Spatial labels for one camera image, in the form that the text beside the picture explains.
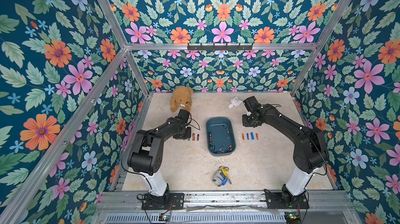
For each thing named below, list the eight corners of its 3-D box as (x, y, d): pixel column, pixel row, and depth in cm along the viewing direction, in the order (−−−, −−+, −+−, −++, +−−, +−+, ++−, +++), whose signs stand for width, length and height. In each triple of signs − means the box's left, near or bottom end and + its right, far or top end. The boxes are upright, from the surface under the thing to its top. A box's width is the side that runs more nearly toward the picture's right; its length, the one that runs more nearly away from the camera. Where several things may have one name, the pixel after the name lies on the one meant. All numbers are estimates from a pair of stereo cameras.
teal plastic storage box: (205, 156, 90) (205, 152, 86) (206, 121, 106) (206, 117, 102) (236, 155, 90) (237, 152, 86) (232, 121, 105) (233, 117, 101)
